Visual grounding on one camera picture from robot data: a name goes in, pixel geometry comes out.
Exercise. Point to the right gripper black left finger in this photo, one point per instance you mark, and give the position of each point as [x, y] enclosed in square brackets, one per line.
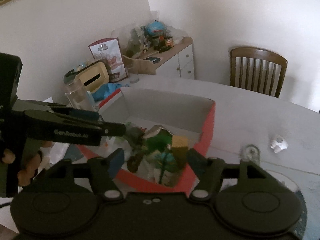
[68, 196]

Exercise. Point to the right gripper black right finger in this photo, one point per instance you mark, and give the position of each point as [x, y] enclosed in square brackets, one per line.
[244, 196]

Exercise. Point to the grey correction tape dispenser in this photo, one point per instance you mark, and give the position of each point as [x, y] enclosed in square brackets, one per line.
[251, 153]

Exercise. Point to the yellow small box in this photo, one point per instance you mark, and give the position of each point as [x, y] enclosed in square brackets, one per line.
[179, 148]

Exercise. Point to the green white cat pouch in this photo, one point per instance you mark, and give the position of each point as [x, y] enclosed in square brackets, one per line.
[163, 166]

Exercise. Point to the red and white cardboard box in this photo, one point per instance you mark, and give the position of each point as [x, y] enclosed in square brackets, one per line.
[183, 115]

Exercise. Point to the left hand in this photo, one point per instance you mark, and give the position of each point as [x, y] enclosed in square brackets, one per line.
[30, 166]

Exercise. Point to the crumpled white tissue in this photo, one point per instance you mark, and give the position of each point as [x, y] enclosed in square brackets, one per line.
[278, 144]

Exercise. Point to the tall clear glass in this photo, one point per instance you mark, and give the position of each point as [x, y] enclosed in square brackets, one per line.
[78, 96]

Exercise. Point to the blue cloth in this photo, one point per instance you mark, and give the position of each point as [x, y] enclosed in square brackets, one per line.
[106, 90]

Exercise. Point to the red white snack bag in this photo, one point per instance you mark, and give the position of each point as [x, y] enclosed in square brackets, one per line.
[107, 50]

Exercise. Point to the small clear glass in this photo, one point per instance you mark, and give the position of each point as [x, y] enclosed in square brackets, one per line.
[134, 78]

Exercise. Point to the cardboard tray on sideboard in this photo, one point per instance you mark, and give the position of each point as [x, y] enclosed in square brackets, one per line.
[141, 65]

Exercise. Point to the brown wooden chair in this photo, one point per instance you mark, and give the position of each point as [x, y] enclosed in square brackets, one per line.
[258, 70]

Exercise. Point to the blue globe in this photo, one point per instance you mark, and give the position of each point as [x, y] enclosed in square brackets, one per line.
[153, 28]

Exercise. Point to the white wooden sideboard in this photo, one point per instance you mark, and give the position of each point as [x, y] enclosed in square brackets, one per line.
[175, 62]

